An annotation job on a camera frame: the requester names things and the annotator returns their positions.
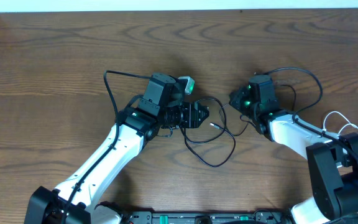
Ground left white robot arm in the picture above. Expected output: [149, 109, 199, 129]
[24, 101, 209, 223]

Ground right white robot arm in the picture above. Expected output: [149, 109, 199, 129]
[229, 84, 358, 223]

